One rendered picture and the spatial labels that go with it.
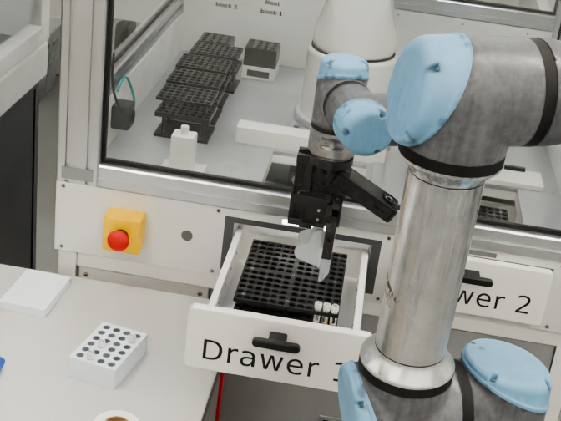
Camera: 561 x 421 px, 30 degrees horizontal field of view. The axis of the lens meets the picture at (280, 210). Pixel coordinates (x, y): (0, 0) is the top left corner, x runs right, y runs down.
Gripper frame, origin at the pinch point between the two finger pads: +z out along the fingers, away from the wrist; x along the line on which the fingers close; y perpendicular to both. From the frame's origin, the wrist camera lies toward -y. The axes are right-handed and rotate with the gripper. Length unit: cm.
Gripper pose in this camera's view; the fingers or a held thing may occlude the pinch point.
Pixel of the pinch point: (326, 268)
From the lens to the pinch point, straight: 170.3
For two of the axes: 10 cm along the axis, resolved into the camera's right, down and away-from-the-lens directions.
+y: -9.8, -1.6, 0.6
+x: -1.3, 4.2, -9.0
